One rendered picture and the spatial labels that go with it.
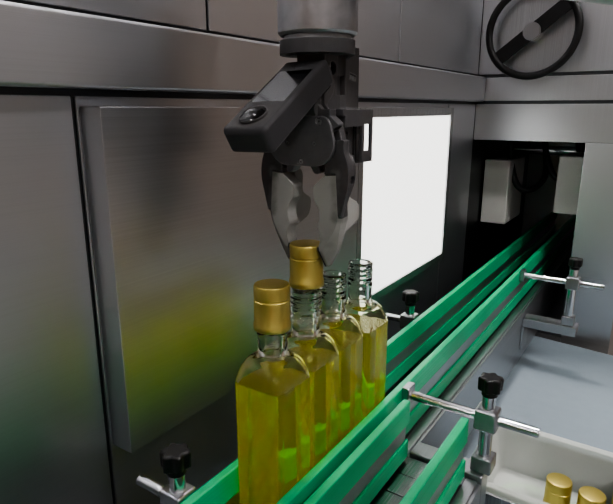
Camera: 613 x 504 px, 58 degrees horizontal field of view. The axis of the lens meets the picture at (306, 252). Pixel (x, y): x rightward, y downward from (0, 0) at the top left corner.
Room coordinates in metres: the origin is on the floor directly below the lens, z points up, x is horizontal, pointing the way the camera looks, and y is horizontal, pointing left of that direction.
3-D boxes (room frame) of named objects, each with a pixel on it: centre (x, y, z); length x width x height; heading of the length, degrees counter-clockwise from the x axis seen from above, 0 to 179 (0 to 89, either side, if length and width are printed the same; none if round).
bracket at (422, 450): (0.61, -0.18, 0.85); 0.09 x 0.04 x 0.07; 56
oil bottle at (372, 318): (0.63, -0.06, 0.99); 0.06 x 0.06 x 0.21; 55
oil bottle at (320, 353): (0.53, 0.00, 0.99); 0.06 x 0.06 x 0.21; 57
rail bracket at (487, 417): (0.61, -0.20, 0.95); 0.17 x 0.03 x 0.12; 56
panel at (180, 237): (0.87, -0.06, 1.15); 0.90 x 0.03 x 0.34; 146
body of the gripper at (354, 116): (0.55, -0.01, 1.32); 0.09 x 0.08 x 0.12; 147
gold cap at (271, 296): (0.48, 0.03, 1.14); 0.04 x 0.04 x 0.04
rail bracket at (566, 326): (1.14, -0.56, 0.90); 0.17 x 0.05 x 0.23; 56
